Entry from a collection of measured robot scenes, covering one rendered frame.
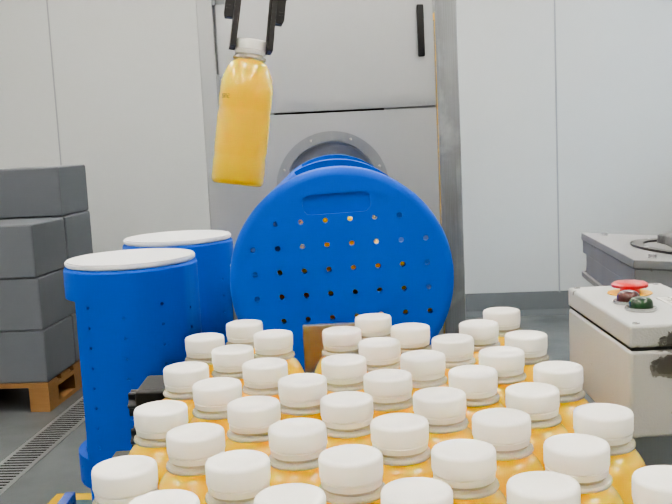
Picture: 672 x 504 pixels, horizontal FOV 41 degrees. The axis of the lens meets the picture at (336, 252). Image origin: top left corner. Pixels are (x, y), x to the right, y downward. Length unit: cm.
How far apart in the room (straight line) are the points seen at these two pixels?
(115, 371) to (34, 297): 273
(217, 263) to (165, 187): 418
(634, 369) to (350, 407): 28
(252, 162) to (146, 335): 83
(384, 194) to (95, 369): 97
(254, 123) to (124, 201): 544
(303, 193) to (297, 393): 46
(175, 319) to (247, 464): 137
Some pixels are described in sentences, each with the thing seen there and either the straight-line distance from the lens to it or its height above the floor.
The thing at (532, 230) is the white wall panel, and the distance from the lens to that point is 630.
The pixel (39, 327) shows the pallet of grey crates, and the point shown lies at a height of 42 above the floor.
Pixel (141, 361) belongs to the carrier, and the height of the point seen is 83.
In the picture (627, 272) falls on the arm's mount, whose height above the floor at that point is 106.
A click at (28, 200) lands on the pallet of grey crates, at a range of 500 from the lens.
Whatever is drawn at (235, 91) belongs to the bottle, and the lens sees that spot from 112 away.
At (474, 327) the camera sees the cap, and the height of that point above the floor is 108.
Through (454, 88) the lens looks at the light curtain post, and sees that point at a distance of 255.
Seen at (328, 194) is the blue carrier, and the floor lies 120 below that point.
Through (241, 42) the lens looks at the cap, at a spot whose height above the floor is 139.
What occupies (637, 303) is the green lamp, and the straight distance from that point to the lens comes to 87.
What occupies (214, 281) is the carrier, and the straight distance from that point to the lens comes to 229.
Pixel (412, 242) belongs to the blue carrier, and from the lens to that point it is 113.
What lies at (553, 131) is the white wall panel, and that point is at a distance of 629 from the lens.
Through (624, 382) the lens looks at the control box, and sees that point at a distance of 84.
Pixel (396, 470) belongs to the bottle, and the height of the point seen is 105.
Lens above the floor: 127
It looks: 7 degrees down
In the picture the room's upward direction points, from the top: 3 degrees counter-clockwise
